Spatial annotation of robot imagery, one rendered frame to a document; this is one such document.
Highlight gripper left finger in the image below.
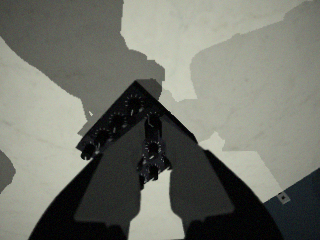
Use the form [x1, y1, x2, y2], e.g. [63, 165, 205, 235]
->
[28, 119, 148, 240]

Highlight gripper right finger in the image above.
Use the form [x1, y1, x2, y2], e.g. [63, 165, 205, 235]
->
[158, 118, 284, 240]

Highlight black knob box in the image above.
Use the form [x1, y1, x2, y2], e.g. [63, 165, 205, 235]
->
[75, 81, 199, 190]

